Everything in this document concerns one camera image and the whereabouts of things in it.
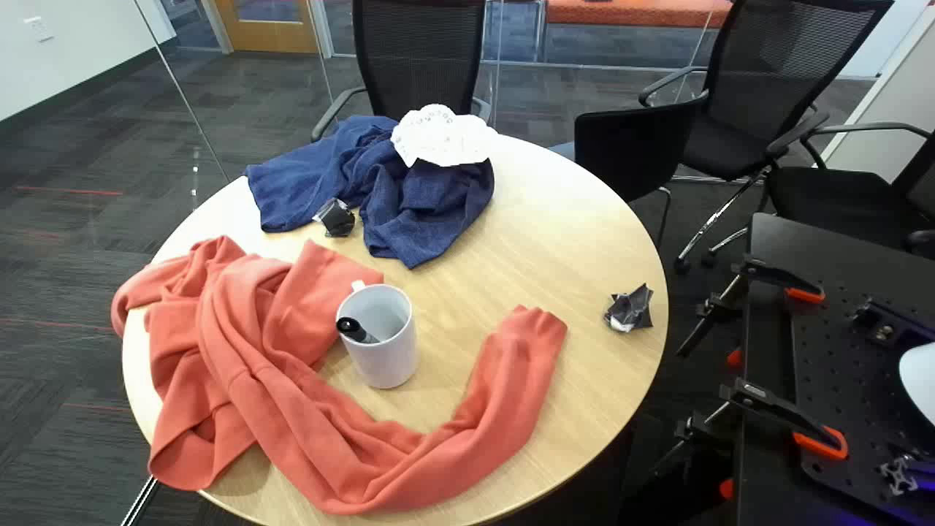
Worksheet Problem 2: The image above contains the black marker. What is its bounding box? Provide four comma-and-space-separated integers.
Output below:
335, 316, 378, 341

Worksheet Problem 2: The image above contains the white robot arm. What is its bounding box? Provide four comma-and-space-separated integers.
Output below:
898, 341, 935, 425

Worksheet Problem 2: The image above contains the blue cloth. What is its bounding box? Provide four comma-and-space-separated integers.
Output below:
246, 117, 495, 268

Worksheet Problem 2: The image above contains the white mug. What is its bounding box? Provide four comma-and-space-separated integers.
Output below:
335, 279, 419, 389

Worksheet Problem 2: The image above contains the white paper doily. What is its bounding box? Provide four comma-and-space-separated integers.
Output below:
391, 101, 496, 167

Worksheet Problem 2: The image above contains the black binder clip near blue cloth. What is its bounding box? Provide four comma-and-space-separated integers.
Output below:
316, 197, 353, 237

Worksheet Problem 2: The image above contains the black binder clip at table edge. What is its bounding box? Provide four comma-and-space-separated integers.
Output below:
604, 282, 652, 333

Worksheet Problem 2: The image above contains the black mesh office chair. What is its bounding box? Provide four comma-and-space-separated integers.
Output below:
313, 0, 490, 139

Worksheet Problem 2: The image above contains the orange cloth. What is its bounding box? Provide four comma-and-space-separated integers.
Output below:
112, 237, 568, 513

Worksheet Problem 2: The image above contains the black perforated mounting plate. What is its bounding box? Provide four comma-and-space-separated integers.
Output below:
734, 212, 935, 526

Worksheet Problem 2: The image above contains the orange handled clamp upper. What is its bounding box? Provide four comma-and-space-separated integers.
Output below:
679, 256, 828, 355

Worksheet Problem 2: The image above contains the orange handled clamp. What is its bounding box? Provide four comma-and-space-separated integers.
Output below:
679, 256, 828, 355
655, 377, 850, 472

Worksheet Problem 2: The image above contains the orange handled clamp lower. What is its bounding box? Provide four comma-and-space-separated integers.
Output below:
655, 377, 850, 472

